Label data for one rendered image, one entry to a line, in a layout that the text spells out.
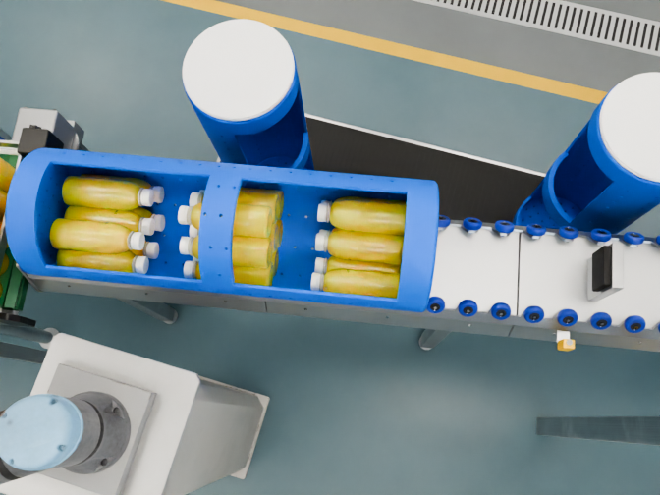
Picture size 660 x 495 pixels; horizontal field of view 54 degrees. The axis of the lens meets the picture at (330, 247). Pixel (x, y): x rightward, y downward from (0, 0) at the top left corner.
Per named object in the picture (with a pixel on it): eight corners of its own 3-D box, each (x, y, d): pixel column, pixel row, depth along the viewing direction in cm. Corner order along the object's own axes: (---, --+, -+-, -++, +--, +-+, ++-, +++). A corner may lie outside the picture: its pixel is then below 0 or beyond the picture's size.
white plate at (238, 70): (164, 100, 158) (165, 102, 159) (269, 134, 154) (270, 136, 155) (207, 5, 164) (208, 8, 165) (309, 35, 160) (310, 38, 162)
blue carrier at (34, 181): (419, 327, 148) (435, 290, 121) (50, 291, 154) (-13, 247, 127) (426, 213, 158) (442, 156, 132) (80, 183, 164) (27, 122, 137)
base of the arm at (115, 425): (120, 479, 121) (98, 483, 112) (44, 467, 123) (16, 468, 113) (138, 398, 125) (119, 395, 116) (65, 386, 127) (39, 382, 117)
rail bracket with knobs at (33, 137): (60, 177, 168) (41, 161, 158) (33, 174, 169) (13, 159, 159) (68, 141, 171) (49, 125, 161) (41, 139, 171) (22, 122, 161)
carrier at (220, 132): (231, 212, 243) (302, 237, 240) (163, 103, 159) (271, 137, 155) (258, 146, 250) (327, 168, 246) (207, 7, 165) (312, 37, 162)
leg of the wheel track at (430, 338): (433, 351, 242) (459, 328, 181) (417, 349, 242) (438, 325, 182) (434, 335, 243) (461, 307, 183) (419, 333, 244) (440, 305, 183)
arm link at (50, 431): (107, 455, 113) (72, 458, 100) (33, 478, 113) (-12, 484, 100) (94, 388, 116) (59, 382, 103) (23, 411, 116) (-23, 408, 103)
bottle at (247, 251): (270, 268, 142) (192, 261, 144) (273, 238, 143) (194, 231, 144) (265, 269, 136) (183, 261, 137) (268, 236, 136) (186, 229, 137)
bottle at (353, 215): (407, 207, 145) (328, 200, 146) (409, 201, 138) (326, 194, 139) (404, 238, 144) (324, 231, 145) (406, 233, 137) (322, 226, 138)
